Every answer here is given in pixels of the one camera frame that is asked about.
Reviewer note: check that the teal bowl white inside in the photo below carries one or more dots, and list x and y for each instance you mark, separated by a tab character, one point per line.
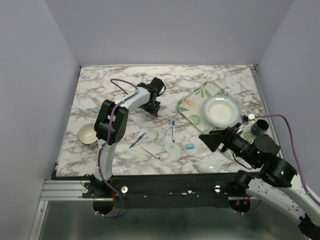
87	135

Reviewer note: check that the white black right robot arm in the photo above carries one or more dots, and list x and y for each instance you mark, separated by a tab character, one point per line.
278	183

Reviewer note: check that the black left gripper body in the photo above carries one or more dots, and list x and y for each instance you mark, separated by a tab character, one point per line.
151	107

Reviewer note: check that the white marker red tip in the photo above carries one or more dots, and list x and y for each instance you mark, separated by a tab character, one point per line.
151	153

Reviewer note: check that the white plate blue rim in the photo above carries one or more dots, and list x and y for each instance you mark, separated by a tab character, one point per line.
221	111

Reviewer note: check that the light blue eraser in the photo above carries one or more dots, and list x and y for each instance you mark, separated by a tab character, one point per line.
189	146

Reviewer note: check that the blue transparent gel pen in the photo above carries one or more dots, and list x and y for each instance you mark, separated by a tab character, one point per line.
137	140

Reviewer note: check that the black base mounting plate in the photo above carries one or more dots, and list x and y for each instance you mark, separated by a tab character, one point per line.
164	191

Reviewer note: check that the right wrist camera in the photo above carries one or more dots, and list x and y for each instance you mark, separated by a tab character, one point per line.
247	117

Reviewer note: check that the white marker blue end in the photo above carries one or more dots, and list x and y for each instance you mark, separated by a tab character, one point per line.
173	131

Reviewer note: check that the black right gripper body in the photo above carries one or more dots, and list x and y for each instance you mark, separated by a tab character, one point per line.
236	143

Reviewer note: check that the aluminium frame rail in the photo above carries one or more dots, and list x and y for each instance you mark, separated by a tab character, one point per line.
66	190

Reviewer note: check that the floral leaf pattern tray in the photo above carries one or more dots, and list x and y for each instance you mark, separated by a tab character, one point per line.
191	105

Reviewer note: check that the dark blue mug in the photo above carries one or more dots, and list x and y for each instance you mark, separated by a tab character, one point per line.
259	127

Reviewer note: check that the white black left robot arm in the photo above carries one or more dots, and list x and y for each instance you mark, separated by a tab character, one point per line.
111	123

